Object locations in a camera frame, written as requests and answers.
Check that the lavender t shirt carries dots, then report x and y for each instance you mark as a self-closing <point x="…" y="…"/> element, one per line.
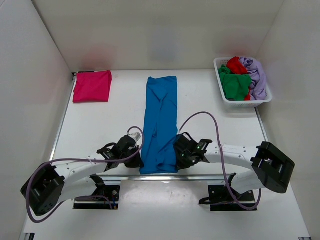
<point x="258" y="78"/>

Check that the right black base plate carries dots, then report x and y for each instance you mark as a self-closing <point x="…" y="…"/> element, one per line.
<point x="220" y="200"/>

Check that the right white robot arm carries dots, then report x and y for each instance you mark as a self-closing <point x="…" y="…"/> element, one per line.
<point x="267" y="166"/>

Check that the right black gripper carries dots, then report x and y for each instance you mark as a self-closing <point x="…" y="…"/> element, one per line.
<point x="180" y="164"/>

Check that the green t shirt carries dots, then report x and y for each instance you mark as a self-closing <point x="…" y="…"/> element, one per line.
<point x="236" y="87"/>

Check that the red t shirt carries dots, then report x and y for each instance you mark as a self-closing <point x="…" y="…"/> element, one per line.
<point x="237" y="68"/>

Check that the blue t shirt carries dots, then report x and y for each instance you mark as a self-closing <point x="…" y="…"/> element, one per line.
<point x="160" y="126"/>

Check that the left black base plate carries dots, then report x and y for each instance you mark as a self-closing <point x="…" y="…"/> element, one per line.
<point x="104" y="196"/>

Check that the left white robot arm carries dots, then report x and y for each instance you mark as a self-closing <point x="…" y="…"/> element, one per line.
<point x="60" y="180"/>

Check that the folded pink t shirt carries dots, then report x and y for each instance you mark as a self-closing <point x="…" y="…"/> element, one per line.
<point x="92" y="87"/>

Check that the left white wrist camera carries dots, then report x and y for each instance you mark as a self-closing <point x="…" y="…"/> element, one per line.
<point x="136" y="137"/>

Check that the white plastic basket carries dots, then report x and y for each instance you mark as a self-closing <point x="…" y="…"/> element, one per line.
<point x="217" y="63"/>

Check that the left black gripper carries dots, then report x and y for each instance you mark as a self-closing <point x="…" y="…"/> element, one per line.
<point x="137" y="162"/>

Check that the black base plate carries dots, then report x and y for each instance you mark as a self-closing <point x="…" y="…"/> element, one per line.
<point x="104" y="196"/>
<point x="220" y="200"/>

